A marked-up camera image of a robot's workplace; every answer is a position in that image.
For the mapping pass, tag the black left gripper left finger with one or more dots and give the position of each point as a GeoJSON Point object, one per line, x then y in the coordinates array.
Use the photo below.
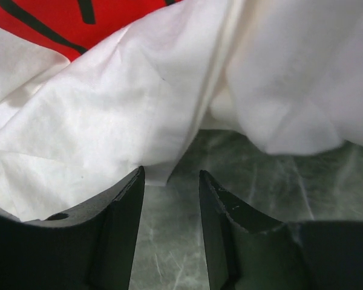
{"type": "Point", "coordinates": [89, 246]}

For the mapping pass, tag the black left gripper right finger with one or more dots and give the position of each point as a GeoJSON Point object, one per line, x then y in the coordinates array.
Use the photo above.
{"type": "Point", "coordinates": [247, 249]}

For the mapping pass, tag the white t shirt red print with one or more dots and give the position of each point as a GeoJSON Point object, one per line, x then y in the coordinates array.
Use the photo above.
{"type": "Point", "coordinates": [90, 90]}

